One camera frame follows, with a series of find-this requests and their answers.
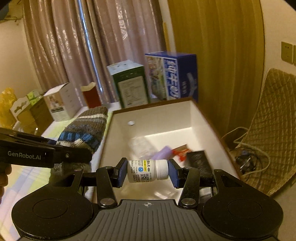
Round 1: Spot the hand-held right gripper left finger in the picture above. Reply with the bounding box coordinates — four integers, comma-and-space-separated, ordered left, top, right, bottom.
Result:
50, 158, 128, 208

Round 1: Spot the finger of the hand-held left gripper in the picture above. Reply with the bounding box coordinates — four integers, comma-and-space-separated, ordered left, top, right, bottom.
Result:
30, 134, 57, 147
54, 145, 93, 164

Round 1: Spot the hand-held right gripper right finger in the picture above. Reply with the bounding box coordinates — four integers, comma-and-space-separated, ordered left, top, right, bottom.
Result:
168, 159, 251, 208

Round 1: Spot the white pill bottle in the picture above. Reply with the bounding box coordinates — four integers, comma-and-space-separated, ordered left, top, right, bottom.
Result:
127, 159, 169, 183

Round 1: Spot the striped knit sock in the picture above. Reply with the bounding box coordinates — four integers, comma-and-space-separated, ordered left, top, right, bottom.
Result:
50, 106, 109, 193

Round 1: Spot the white storage box brown outside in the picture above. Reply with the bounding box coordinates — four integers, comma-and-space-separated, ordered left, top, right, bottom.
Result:
91, 97, 242, 202

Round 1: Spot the person's left hand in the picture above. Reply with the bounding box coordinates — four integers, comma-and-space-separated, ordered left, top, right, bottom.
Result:
0, 163, 12, 204

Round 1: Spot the purple packet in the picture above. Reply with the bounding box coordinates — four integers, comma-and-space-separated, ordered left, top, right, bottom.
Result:
154, 146, 173, 160

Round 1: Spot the red and orange packet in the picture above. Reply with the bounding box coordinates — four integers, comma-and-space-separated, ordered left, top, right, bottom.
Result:
171, 144, 190, 161

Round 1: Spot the brown carton with white flap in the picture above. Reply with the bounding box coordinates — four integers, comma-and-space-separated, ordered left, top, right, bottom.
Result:
10, 97, 53, 137

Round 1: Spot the black product box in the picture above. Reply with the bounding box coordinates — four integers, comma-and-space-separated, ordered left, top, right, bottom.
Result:
186, 150, 214, 197

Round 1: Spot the clear plastic packet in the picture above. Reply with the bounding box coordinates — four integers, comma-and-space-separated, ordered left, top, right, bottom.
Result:
129, 137, 158, 160

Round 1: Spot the white cardboard box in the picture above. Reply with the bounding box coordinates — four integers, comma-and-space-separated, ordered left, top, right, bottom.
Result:
43, 82, 81, 122

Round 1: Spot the green and white tissue box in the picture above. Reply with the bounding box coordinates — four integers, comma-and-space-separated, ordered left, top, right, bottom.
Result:
26, 90, 44, 105

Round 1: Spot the yellow plastic bag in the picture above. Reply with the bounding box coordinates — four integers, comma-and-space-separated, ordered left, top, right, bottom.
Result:
0, 88, 18, 129

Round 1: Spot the blue milk carton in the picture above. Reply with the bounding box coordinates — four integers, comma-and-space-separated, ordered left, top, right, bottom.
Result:
145, 51, 198, 102

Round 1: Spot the pink curtain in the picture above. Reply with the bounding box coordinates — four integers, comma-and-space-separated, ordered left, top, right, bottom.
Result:
22, 0, 170, 109

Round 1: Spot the quilted beige chair cushion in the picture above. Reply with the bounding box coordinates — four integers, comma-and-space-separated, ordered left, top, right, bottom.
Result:
233, 68, 296, 197

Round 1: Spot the brown wooden wardrobe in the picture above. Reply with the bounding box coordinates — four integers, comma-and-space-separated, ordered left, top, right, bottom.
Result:
163, 0, 265, 139

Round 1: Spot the white cable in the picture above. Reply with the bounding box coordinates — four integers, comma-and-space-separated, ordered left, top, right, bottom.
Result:
222, 126, 271, 174

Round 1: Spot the beige wall socket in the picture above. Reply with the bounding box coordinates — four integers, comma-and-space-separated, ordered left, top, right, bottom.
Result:
281, 41, 296, 65

